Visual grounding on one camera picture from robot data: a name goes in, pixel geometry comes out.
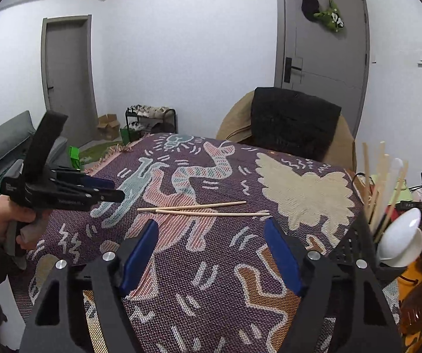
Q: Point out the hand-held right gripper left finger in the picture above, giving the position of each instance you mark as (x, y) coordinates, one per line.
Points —
(141, 253)

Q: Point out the black hat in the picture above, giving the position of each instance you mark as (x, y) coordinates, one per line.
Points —
(310, 7)

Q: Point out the black shoe rack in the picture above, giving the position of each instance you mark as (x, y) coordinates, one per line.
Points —
(150, 125)

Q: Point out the green floor rug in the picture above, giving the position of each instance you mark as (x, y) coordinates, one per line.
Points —
(97, 150)

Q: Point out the white plastic knife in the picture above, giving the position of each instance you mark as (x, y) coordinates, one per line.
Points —
(394, 176)

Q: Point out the tan chair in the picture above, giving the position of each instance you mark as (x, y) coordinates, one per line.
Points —
(233, 125)

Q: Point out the orange desk mat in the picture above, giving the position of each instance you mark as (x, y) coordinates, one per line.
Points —
(409, 271)

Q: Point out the black fuzzy cushion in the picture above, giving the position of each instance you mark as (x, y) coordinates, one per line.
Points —
(291, 125)

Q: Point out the plain grey door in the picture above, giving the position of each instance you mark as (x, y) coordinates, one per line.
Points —
(69, 81)

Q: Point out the person's left hand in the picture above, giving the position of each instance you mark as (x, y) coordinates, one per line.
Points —
(1, 215)

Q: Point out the pair of pale shoes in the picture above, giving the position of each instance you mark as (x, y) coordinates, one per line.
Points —
(150, 111)

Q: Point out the grey door with black lock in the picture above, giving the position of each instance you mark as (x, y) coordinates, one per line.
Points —
(325, 51)

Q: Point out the white soup spoon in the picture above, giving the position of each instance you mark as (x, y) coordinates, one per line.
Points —
(404, 228)

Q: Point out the black perforated utensil holder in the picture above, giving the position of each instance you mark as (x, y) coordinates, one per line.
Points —
(347, 246)

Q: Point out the printed woven blanket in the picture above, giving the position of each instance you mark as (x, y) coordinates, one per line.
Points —
(214, 264)

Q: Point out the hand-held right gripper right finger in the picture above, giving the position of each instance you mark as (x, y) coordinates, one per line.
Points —
(282, 257)

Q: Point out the green plastic item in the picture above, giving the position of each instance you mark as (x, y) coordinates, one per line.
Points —
(73, 154)

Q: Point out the cardboard box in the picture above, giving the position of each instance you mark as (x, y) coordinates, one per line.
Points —
(108, 127)

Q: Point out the green plush toy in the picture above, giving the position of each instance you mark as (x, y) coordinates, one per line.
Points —
(330, 16)

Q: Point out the white plastic fork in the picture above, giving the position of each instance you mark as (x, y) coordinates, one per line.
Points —
(402, 176)

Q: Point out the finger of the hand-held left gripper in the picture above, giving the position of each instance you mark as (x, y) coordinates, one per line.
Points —
(100, 183)
(104, 195)

